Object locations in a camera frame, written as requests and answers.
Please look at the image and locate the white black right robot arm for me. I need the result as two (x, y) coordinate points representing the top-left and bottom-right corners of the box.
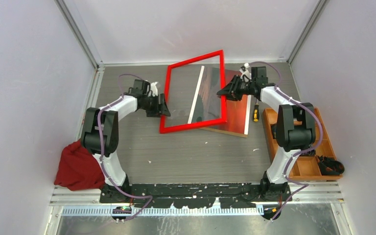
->
(217, 64), (319, 201)

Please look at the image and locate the red picture frame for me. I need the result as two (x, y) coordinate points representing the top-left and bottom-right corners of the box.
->
(159, 49), (227, 134)

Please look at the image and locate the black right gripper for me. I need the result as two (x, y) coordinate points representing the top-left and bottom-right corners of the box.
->
(217, 75), (255, 102)

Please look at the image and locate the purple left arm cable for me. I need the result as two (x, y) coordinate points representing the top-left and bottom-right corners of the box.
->
(97, 73), (153, 223)

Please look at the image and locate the black yellow screwdriver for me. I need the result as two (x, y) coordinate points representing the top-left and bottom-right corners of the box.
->
(253, 99), (260, 122)

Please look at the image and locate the orange compartment tray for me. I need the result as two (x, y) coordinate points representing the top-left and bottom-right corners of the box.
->
(260, 108), (342, 181)

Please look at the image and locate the red cloth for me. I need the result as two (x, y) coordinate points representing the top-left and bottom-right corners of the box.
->
(54, 140), (105, 191)

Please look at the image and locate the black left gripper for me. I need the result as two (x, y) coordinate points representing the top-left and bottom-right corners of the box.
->
(141, 94), (170, 118)

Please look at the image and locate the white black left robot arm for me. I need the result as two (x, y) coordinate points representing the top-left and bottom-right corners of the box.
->
(80, 79), (170, 203)

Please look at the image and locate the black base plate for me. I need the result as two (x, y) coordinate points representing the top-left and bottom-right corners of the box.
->
(99, 183), (291, 209)

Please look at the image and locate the sunset photo print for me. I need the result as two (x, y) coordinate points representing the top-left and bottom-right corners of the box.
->
(188, 66), (252, 135)

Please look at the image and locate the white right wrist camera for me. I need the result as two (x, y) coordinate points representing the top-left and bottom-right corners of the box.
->
(239, 63), (252, 82)

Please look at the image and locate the white slotted cable duct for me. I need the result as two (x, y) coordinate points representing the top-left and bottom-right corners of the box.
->
(61, 205), (264, 217)

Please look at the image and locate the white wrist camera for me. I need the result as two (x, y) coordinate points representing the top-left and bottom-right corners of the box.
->
(149, 82), (160, 96)
(239, 63), (252, 82)

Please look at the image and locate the brown fibreboard backing board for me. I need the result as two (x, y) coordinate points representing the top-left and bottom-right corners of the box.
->
(200, 127), (248, 138)

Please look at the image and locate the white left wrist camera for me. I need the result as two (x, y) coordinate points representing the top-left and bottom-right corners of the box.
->
(149, 82), (160, 96)

